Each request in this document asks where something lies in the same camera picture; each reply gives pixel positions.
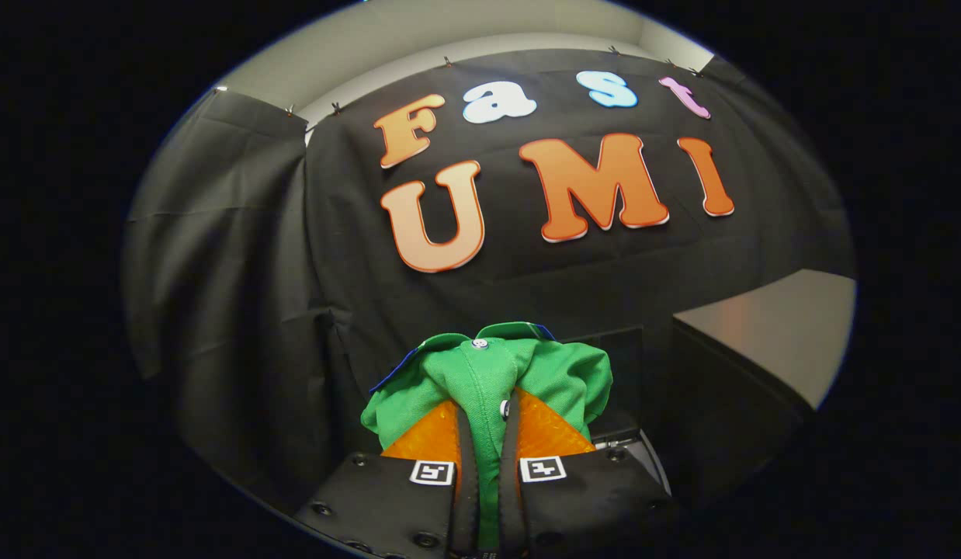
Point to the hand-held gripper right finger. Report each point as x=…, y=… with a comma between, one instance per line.
x=508, y=505

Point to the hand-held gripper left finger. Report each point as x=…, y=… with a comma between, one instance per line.
x=466, y=505

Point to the green polo shirt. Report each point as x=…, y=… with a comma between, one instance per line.
x=488, y=373

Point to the black backdrop cloth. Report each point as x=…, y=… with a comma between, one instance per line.
x=294, y=272

